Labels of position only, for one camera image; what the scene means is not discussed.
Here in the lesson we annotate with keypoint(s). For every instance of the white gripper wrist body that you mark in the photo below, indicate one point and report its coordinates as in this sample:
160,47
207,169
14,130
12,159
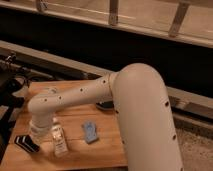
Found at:
38,129

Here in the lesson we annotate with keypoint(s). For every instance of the black white striped gripper finger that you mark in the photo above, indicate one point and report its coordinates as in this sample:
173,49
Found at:
26,143

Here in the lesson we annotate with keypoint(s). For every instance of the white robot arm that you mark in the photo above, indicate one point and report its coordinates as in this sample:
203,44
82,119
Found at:
143,113

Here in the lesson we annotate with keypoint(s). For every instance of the clear plastic bottle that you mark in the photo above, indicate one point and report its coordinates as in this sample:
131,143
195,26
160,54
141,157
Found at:
59,142

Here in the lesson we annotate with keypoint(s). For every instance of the black flat object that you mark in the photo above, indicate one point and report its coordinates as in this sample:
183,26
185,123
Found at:
105,105

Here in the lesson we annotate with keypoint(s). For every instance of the wooden railing frame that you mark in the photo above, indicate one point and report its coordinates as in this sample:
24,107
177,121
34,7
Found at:
187,21

